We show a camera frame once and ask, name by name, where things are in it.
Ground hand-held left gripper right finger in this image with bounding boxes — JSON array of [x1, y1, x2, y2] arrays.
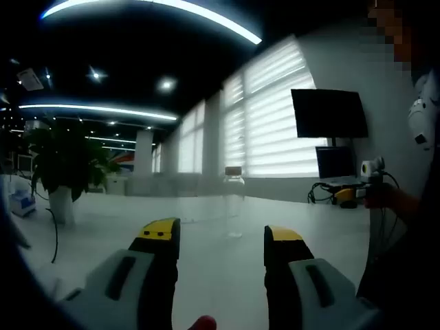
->
[[263, 225, 382, 330]]

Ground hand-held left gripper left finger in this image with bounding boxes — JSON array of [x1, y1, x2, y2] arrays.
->
[[56, 217, 182, 330]]

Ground clear glass cup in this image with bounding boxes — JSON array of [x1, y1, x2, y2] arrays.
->
[[222, 173, 246, 239]]

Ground open dark laptop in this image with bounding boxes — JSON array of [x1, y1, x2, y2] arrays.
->
[[315, 145, 365, 188]]

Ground white tabletop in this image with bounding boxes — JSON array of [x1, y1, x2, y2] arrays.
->
[[6, 173, 374, 330]]

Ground person's right hand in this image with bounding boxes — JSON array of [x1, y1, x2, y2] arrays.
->
[[363, 183, 396, 210]]

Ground person's left hand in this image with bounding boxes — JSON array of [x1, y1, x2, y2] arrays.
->
[[187, 315, 218, 330]]

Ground large black monitor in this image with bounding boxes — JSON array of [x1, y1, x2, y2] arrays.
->
[[290, 88, 369, 147]]

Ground white chest device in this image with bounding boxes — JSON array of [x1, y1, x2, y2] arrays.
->
[[407, 68, 438, 152]]

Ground person's dark clothing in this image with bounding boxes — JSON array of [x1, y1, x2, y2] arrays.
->
[[355, 65, 440, 330]]

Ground white square column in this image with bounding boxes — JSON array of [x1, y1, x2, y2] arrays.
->
[[134, 129, 154, 178]]

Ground blue white box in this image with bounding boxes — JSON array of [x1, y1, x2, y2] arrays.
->
[[8, 181, 37, 218]]

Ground green potted plant white pot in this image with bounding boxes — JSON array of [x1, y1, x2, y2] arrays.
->
[[25, 118, 122, 226]]

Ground narrow white window blinds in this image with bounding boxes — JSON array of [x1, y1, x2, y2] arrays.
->
[[177, 100, 206, 174]]

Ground thin curved ceiling light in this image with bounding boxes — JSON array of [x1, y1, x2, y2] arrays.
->
[[19, 104, 178, 122]]

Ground round ceiling spotlight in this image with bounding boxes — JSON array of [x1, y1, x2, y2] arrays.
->
[[157, 76, 178, 94]]

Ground star-shaped ceiling spotlight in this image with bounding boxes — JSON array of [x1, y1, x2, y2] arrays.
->
[[85, 65, 108, 85]]

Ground ceiling air vent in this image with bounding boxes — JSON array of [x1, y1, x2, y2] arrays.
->
[[16, 67, 45, 91]]

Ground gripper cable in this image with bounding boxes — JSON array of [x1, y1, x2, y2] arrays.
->
[[373, 170, 402, 262]]

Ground bundle of black cables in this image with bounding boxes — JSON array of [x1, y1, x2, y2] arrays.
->
[[307, 181, 336, 206]]

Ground thin black cable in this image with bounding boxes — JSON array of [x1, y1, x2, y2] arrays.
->
[[46, 206, 60, 264]]

